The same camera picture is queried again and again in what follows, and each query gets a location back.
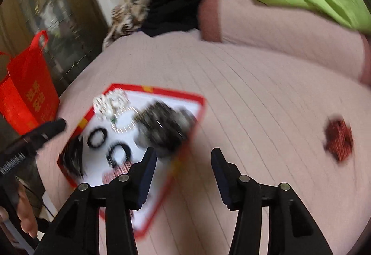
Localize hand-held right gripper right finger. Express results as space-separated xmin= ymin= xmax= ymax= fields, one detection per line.
xmin=211 ymin=147 xmax=334 ymax=255

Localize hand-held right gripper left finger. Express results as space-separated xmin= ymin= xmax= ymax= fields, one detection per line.
xmin=35 ymin=146 xmax=157 ymax=255

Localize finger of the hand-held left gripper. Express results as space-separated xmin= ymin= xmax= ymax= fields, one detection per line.
xmin=22 ymin=118 xmax=68 ymax=151

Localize black hair claw clip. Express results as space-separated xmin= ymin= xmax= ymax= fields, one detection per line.
xmin=59 ymin=136 xmax=84 ymax=179

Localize black organza scrunchie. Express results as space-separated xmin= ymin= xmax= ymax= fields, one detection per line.
xmin=133 ymin=101 xmax=198 ymax=158

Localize white cherry-print scrunchie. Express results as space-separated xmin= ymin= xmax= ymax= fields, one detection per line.
xmin=93 ymin=89 xmax=129 ymax=121

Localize red-rimmed white tray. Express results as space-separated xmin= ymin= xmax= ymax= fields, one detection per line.
xmin=57 ymin=83 xmax=207 ymax=239

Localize person's left hand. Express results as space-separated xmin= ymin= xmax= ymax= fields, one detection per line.
xmin=0 ymin=183 xmax=39 ymax=238

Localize red shopping bag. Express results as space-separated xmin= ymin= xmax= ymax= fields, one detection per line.
xmin=0 ymin=31 xmax=61 ymax=135

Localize red polka-dot scrunchie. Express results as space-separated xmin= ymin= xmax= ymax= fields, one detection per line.
xmin=323 ymin=116 xmax=355 ymax=162

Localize leopard-print cloth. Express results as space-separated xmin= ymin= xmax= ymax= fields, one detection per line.
xmin=102 ymin=0 xmax=150 ymax=51

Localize pink pillow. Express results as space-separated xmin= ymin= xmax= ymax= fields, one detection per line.
xmin=200 ymin=0 xmax=371 ymax=85

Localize black cloth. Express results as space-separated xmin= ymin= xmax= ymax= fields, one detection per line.
xmin=142 ymin=0 xmax=232 ymax=38

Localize black hair tie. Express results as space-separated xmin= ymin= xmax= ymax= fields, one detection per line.
xmin=106 ymin=142 xmax=131 ymax=166
xmin=87 ymin=127 xmax=108 ymax=148

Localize pearl bracelet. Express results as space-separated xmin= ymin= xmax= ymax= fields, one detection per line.
xmin=110 ymin=107 xmax=140 ymax=132

